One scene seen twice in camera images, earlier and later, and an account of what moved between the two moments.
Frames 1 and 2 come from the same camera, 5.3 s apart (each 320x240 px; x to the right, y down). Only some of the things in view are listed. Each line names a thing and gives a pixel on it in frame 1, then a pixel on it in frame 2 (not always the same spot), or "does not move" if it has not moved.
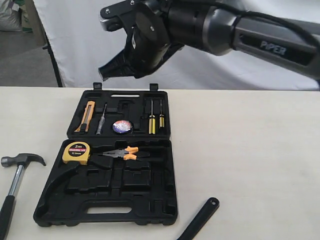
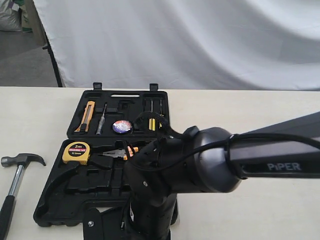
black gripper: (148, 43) -> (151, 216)
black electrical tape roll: (122, 126) does not move
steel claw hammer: (7, 208) does not move
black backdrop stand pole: (48, 47) does not move
